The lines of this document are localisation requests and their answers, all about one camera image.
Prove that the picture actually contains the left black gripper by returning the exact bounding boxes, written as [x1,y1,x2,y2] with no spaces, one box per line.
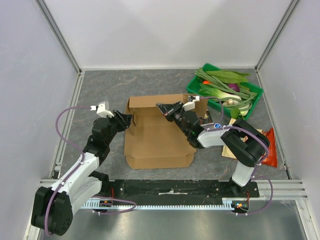
[103,109,133,145]

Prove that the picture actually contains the brown cardboard box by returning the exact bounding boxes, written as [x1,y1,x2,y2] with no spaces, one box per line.
[124,93,197,170]

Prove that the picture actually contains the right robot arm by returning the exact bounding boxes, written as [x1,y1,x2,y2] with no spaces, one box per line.
[156,101,270,197]

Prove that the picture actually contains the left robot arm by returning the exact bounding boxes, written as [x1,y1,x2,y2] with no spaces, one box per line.
[31,110,133,236]

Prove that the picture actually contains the clear plastic water bottle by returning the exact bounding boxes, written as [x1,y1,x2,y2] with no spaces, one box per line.
[204,123,222,129]

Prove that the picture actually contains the white mushroom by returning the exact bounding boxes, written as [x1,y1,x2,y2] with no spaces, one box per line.
[223,99,240,106]

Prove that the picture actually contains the green plastic tray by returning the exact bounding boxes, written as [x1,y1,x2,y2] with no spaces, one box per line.
[186,63,264,120]

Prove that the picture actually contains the green leafy vegetables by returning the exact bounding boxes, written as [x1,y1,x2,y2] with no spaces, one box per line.
[205,70,251,84]

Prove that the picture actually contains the red onion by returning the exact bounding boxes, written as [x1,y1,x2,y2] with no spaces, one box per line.
[228,83,240,92]

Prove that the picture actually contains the beige paper bag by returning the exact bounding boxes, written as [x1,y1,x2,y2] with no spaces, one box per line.
[221,118,264,159]

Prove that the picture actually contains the green long beans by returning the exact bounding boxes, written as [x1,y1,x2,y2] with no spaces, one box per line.
[195,68,258,105]

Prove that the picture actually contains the red chip bag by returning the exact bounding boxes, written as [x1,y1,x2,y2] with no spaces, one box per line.
[261,127,278,168]

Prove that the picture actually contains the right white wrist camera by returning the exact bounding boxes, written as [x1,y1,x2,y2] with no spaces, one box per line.
[182,95,200,112]

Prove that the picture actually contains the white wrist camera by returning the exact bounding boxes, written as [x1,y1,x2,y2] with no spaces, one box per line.
[90,101,115,118]
[182,95,200,112]

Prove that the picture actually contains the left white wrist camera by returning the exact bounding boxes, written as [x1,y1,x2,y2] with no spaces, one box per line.
[90,101,115,118]

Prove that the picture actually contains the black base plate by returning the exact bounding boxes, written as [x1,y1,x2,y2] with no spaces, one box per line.
[98,179,260,202]

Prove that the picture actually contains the white slotted cable duct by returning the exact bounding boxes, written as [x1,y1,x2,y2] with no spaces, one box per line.
[80,197,235,211]

